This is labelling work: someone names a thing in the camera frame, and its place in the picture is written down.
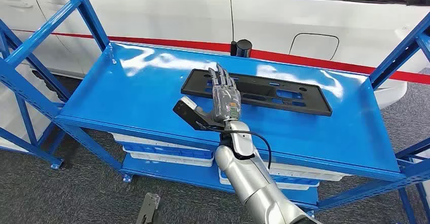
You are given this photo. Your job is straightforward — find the black plastic plate frame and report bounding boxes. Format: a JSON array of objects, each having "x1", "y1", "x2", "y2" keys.
[{"x1": 181, "y1": 68, "x2": 333, "y2": 117}]

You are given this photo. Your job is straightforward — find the blue metal shelf rack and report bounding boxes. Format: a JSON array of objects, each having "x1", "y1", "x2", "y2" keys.
[
  {"x1": 0, "y1": 19, "x2": 67, "y2": 170},
  {"x1": 0, "y1": 0, "x2": 430, "y2": 224}
]

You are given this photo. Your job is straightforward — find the black cylinder sensor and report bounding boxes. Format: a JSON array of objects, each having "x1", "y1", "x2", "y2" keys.
[{"x1": 230, "y1": 39, "x2": 253, "y2": 59}]

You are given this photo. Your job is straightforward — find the white car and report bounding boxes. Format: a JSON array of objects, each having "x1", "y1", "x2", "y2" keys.
[{"x1": 0, "y1": 0, "x2": 430, "y2": 110}]

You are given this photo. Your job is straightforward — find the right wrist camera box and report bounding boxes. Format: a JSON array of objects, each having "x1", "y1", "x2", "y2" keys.
[{"x1": 172, "y1": 96, "x2": 225, "y2": 132}]

